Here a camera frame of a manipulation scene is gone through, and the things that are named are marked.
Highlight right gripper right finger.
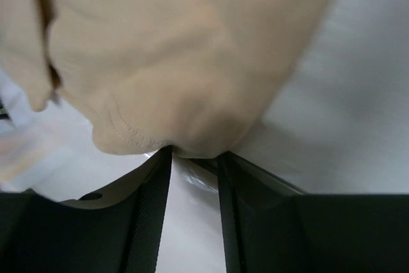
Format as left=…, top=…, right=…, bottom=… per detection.
left=217, top=153, right=408, bottom=272

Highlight beige t shirt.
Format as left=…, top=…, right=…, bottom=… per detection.
left=1, top=0, right=331, bottom=158

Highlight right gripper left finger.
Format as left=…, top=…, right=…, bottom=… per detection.
left=1, top=148, right=172, bottom=272

